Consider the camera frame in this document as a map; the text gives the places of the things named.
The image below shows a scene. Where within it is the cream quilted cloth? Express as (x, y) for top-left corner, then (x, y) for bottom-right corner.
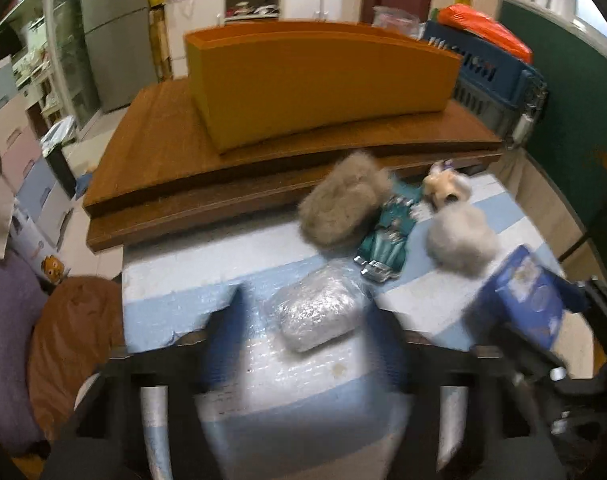
(558, 310), (597, 381)

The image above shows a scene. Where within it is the small beige doll figure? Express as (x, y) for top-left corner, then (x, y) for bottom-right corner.
(422, 160), (473, 208)

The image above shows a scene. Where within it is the black trash bin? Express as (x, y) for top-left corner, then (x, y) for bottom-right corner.
(44, 145), (77, 201)

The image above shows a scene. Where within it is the thin brown wooden board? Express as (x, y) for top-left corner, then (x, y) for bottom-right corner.
(82, 80), (504, 218)

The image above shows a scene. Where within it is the blue white striped desktop mat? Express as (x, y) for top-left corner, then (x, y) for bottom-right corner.
(121, 170), (604, 480)

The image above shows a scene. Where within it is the silver refrigerator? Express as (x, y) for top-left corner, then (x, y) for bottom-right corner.
(78, 0), (152, 113)

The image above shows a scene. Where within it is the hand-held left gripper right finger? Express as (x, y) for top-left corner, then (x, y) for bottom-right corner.
(361, 305), (569, 480)

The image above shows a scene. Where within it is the orange plastic bag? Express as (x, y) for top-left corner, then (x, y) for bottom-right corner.
(436, 4), (534, 65)

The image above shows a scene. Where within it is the blue printed box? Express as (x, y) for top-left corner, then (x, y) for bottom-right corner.
(463, 245), (587, 351)

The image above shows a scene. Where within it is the grey furry pompom keychain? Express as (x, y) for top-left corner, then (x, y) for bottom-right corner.
(427, 202), (500, 276)

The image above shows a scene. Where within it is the green chalkboard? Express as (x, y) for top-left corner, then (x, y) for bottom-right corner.
(498, 0), (607, 246)

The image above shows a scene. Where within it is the clear plastic container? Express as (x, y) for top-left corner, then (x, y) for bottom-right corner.
(372, 6), (427, 41)

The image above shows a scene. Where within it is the brown furry pouch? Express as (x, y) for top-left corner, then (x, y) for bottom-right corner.
(298, 152), (393, 248)

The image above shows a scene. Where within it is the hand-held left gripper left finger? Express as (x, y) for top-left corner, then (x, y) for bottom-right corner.
(44, 285), (264, 480)

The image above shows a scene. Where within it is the white low cabinet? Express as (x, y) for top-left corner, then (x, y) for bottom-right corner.
(164, 0), (284, 81)

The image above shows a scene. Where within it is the blue plastic crate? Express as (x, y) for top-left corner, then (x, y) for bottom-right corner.
(423, 20), (547, 136)

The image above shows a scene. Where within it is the silver packet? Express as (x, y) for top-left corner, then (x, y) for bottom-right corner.
(266, 262), (371, 353)

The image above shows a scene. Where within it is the brown round cushion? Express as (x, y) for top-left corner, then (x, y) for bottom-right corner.
(28, 276), (127, 441)

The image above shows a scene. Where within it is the thick brown wooden board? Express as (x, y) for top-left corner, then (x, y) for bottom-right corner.
(86, 152), (507, 253)

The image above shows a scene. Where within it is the white box with fish print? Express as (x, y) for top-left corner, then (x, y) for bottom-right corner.
(8, 200), (72, 286)

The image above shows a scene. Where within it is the orange wooden organizer box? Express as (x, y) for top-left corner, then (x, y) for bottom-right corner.
(185, 21), (463, 156)

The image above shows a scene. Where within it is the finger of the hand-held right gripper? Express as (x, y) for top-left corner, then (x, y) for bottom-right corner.
(563, 276), (607, 313)
(498, 324), (569, 373)

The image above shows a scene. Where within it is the green toy car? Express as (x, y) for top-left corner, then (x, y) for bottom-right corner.
(353, 180), (424, 286)

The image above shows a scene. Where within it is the pastel drawer cabinet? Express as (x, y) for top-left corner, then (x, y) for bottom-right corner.
(0, 55), (77, 251)

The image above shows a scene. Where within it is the glass door cabinet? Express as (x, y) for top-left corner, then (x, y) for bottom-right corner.
(44, 0), (102, 126)

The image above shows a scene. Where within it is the white plastic bag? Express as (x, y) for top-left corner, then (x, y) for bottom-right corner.
(41, 117), (79, 156)

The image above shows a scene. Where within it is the purple cushion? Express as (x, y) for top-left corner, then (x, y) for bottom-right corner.
(0, 250), (52, 458)

